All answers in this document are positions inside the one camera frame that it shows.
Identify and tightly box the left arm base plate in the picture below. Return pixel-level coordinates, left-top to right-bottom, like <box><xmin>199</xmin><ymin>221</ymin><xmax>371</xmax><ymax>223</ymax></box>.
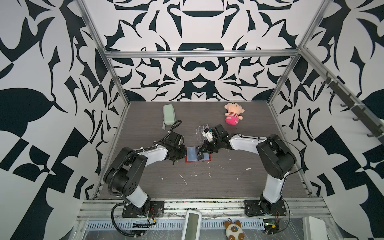
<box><xmin>122</xmin><ymin>201</ymin><xmax>165</xmax><ymax>218</ymax></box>

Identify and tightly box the wall hook rail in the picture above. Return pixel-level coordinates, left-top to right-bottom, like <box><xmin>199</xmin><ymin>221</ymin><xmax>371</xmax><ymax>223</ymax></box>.
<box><xmin>321</xmin><ymin>72</ymin><xmax>384</xmax><ymax>145</ymax></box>

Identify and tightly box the pink plush doll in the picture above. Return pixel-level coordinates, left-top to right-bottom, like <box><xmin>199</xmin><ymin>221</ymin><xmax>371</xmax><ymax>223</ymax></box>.
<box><xmin>225</xmin><ymin>103</ymin><xmax>245</xmax><ymax>126</ymax></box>

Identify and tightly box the green glasses case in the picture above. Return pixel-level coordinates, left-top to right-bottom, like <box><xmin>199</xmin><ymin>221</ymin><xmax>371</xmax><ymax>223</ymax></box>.
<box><xmin>163</xmin><ymin>104</ymin><xmax>176</xmax><ymax>127</ymax></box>

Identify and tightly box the white box bottom right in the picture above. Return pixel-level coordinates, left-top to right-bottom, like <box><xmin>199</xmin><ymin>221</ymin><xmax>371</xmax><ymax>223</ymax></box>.
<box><xmin>303</xmin><ymin>216</ymin><xmax>328</xmax><ymax>240</ymax></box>

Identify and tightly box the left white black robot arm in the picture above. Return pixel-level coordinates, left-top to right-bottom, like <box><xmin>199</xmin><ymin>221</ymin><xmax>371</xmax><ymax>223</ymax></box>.
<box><xmin>104</xmin><ymin>132</ymin><xmax>187</xmax><ymax>209</ymax></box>

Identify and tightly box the aluminium frame rail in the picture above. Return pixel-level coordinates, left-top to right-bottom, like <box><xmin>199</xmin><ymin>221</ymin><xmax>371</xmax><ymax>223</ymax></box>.
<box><xmin>104</xmin><ymin>50</ymin><xmax>298</xmax><ymax>59</ymax></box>

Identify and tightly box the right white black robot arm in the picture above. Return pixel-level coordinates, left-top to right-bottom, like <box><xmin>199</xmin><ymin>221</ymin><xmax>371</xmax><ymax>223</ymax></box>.
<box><xmin>197</xmin><ymin>125</ymin><xmax>297</xmax><ymax>209</ymax></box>

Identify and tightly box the white tablet device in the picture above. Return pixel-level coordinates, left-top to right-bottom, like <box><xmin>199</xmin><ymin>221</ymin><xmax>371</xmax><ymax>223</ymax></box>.
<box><xmin>182</xmin><ymin>210</ymin><xmax>203</xmax><ymax>240</ymax></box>

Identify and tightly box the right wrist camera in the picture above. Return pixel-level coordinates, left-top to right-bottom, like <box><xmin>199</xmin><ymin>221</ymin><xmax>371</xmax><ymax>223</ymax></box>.
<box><xmin>202</xmin><ymin>128</ymin><xmax>215</xmax><ymax>142</ymax></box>

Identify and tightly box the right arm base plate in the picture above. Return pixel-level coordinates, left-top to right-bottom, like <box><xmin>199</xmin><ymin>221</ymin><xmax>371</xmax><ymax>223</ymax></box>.
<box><xmin>244</xmin><ymin>200</ymin><xmax>287</xmax><ymax>217</ymax></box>

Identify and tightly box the clear acrylic card box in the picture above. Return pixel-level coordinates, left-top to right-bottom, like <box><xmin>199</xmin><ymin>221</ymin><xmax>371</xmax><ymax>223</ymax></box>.
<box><xmin>196</xmin><ymin>124</ymin><xmax>209</xmax><ymax>144</ymax></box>

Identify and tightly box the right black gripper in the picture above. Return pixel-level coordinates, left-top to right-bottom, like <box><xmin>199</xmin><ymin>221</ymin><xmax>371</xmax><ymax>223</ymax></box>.
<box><xmin>198</xmin><ymin>139</ymin><xmax>223</xmax><ymax>154</ymax></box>

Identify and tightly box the black cable left base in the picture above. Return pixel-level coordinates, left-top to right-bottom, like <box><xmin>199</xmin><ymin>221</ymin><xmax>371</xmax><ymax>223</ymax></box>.
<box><xmin>110</xmin><ymin>202</ymin><xmax>157</xmax><ymax>238</ymax></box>

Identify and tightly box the brown white plush toy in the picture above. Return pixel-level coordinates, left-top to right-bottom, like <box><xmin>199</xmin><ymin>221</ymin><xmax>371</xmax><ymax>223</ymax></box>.
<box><xmin>224</xmin><ymin>220</ymin><xmax>245</xmax><ymax>240</ymax></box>

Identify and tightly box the red leather card holder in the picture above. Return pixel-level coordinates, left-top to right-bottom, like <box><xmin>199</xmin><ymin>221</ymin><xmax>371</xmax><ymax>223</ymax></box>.
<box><xmin>185</xmin><ymin>147</ymin><xmax>212</xmax><ymax>163</ymax></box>

